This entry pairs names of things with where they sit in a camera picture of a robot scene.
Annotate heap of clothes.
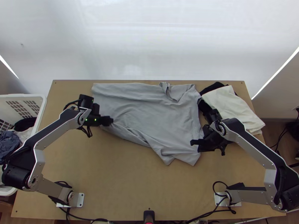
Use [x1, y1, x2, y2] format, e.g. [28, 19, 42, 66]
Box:
[0, 117, 38, 165]

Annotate cream garment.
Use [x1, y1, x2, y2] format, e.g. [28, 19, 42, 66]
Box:
[201, 85, 266, 136]

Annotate black cable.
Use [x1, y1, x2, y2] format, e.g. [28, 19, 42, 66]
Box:
[80, 125, 93, 139]
[212, 181, 237, 215]
[53, 180, 73, 190]

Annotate white laundry basket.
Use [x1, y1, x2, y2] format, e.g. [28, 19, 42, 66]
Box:
[0, 94, 47, 196]

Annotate dark garment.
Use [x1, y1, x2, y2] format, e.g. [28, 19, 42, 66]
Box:
[198, 81, 239, 122]

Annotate grey t-shirt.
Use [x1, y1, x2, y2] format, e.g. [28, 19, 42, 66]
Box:
[91, 81, 205, 167]

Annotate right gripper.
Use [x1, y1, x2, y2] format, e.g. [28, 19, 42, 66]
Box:
[190, 125, 229, 153]

